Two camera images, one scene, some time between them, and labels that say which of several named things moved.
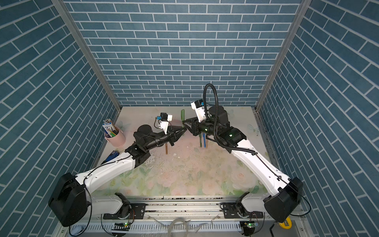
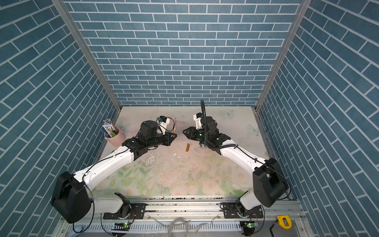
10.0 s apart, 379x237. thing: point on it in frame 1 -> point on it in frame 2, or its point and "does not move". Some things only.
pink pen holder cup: [118, 140] does not move
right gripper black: [195, 129] -> [193, 131]
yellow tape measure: [287, 224] does not move
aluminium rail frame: [187, 217] does not move
